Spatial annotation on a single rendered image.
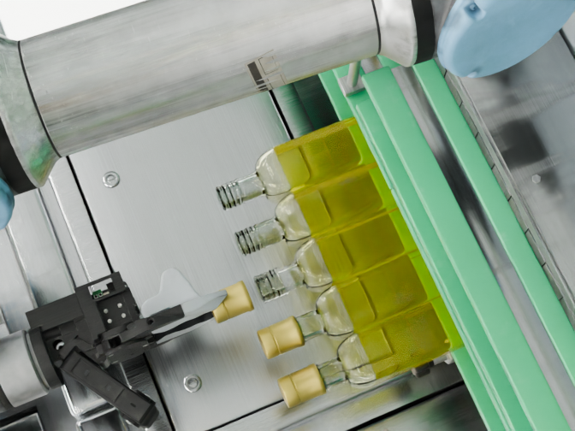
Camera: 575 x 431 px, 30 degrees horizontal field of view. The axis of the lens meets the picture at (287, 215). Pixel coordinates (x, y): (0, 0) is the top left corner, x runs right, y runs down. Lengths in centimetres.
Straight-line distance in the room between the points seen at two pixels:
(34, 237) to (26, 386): 26
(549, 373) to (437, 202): 20
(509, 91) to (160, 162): 48
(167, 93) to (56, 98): 7
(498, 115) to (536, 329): 22
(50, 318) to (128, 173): 27
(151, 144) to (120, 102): 67
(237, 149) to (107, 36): 68
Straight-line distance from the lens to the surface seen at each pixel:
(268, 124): 140
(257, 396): 130
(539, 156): 112
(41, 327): 119
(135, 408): 116
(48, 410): 135
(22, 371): 117
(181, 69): 72
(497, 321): 108
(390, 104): 113
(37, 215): 139
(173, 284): 117
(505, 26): 76
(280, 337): 117
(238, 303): 118
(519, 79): 115
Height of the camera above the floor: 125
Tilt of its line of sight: 8 degrees down
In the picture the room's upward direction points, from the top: 112 degrees counter-clockwise
